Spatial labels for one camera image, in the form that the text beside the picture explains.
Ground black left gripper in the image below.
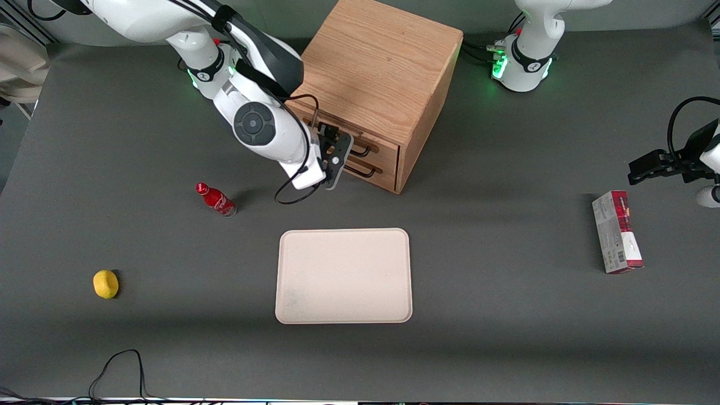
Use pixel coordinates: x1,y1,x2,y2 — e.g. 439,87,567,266
628,147,704,185

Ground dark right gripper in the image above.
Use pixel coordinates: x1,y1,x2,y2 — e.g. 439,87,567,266
317,122,355,190

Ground wooden drawer with dark handle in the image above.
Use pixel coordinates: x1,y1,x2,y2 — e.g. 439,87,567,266
290,100,401,172
337,147,400,193

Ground wooden drawer cabinet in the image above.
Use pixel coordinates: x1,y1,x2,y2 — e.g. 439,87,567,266
286,0,465,195

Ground red tartan cardboard box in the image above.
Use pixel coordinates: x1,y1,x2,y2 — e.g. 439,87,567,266
592,190,644,275

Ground red soda bottle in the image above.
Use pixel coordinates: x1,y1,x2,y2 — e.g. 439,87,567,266
195,182,238,218

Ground cream rectangular tray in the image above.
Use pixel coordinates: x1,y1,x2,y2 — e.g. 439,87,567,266
274,227,413,325

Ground yellow lemon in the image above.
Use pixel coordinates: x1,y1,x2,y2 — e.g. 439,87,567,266
93,269,120,299

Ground beige padded chair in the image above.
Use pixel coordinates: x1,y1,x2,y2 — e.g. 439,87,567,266
0,25,50,105

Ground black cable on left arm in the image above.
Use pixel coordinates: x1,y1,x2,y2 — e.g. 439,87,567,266
668,96,720,164

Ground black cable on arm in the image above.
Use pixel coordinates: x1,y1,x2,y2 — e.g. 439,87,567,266
274,94,322,205
668,96,720,164

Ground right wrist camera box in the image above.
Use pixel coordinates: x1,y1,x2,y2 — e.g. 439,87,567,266
280,159,328,191

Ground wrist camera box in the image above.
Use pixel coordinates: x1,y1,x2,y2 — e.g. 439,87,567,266
280,159,328,191
696,184,720,209

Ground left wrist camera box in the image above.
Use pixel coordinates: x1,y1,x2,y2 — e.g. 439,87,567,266
696,184,720,209

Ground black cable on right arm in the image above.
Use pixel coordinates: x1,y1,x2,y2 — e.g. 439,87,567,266
274,94,322,205

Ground black cables at arm base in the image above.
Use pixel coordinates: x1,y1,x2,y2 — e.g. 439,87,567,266
461,40,507,64

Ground black cable at table edge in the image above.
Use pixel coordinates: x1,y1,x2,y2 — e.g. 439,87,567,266
87,349,150,403

